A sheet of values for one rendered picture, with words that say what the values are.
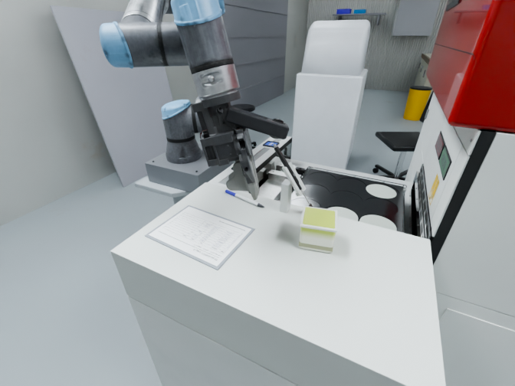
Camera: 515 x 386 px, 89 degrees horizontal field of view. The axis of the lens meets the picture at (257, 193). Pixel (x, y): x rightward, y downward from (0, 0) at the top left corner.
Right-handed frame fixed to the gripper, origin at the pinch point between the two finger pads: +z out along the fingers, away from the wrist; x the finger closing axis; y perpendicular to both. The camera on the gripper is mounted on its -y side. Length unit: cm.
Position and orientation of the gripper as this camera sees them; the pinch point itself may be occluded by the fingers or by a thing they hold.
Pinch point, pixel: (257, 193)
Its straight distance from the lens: 54.4
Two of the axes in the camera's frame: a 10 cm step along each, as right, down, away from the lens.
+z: 2.3, 8.9, 3.9
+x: -0.4, 4.1, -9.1
